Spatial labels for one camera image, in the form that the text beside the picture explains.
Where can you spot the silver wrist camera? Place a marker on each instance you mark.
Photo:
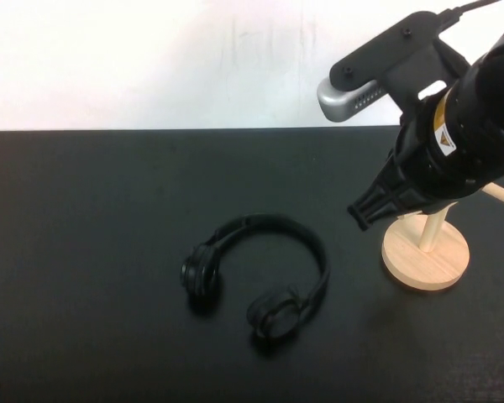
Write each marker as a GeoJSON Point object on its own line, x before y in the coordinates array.
{"type": "Point", "coordinates": [344, 103]}

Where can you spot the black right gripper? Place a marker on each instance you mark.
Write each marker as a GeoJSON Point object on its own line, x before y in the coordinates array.
{"type": "Point", "coordinates": [420, 159]}

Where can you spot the light wooden headphone stand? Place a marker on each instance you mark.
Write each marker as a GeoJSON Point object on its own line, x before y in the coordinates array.
{"type": "Point", "coordinates": [420, 268]}

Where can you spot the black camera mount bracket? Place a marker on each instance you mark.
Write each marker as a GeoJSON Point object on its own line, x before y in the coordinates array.
{"type": "Point", "coordinates": [386, 46]}

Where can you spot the black over-ear headphones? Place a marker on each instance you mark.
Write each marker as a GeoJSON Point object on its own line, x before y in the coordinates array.
{"type": "Point", "coordinates": [319, 260]}

